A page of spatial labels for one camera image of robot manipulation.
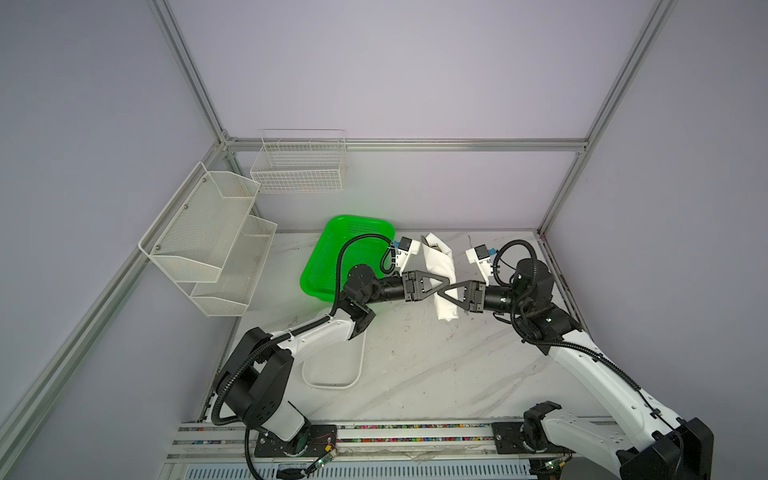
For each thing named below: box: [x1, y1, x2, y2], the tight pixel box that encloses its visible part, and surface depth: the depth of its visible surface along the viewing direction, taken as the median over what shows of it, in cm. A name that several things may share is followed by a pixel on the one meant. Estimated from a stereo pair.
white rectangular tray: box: [302, 330, 366, 390], surface depth 84 cm
